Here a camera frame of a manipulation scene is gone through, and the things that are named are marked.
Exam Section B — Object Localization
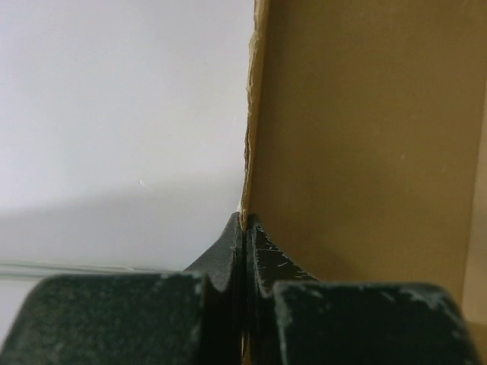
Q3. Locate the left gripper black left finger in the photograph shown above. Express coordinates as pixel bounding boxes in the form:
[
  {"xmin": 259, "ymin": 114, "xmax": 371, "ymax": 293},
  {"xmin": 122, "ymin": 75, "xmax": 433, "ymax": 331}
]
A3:
[{"xmin": 1, "ymin": 214, "xmax": 244, "ymax": 364}]

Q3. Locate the brown cardboard box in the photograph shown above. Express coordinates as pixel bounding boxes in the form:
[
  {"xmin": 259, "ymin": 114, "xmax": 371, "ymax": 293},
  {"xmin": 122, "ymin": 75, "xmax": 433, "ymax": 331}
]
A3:
[{"xmin": 242, "ymin": 1, "xmax": 486, "ymax": 362}]

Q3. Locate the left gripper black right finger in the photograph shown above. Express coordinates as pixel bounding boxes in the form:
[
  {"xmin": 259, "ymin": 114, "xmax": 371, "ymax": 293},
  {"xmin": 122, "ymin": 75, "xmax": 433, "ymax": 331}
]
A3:
[{"xmin": 245, "ymin": 215, "xmax": 481, "ymax": 364}]

